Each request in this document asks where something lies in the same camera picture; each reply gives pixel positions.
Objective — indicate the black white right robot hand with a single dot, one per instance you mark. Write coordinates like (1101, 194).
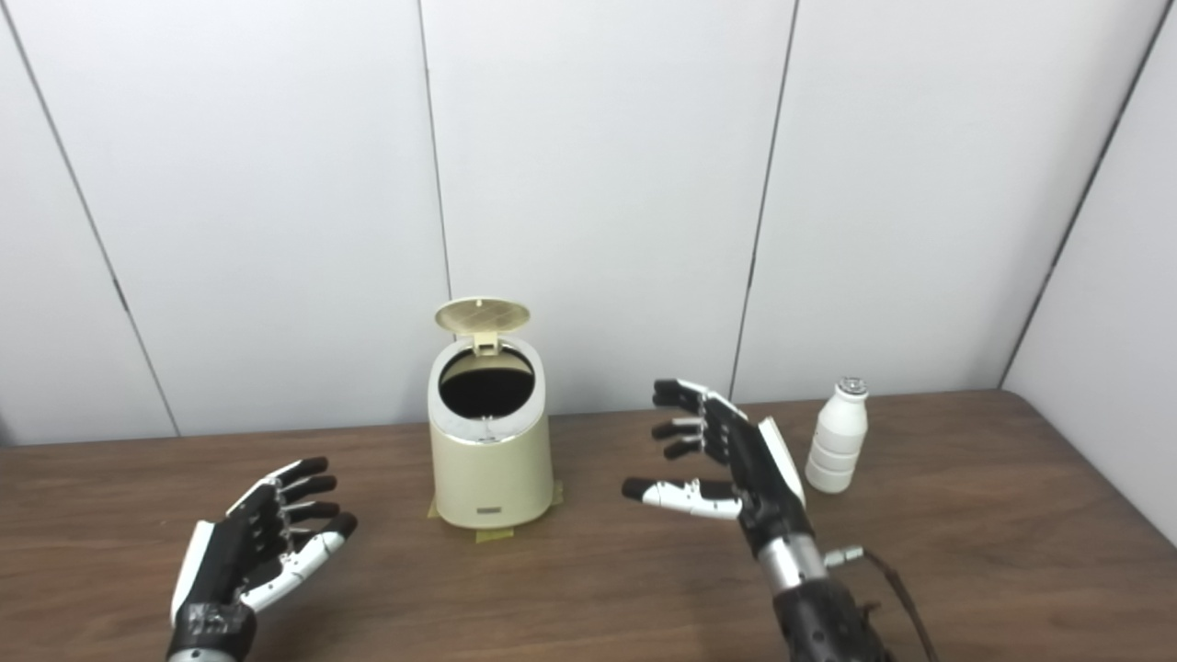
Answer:
(763, 478)

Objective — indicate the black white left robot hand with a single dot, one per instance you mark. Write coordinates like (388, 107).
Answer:
(221, 565)

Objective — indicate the small white plastic bottle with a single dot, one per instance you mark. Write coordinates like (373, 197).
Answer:
(839, 446)

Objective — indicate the cream-colored bin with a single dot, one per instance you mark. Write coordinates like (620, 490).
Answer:
(492, 478)

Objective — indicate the cream round bin lid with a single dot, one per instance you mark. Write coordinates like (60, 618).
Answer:
(483, 314)

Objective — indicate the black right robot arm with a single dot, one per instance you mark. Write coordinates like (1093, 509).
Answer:
(818, 616)

